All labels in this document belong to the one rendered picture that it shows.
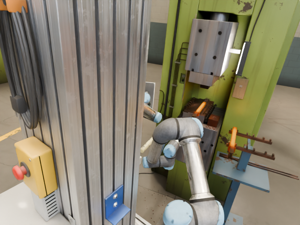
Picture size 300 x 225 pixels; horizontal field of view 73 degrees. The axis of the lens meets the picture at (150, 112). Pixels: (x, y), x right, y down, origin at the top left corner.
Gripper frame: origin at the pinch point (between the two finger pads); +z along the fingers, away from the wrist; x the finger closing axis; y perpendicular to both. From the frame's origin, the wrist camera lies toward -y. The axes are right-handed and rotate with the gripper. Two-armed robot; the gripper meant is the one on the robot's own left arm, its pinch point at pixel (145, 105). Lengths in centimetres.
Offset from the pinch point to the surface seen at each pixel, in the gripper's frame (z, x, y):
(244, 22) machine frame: -5, -82, 82
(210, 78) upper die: -17, -52, 25
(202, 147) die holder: 7, -55, -33
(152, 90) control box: 5.3, -4.5, 14.9
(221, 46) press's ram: -31, -54, 47
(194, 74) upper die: -12.1, -39.0, 28.3
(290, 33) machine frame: -8, -121, 74
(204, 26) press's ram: -31, -40, 61
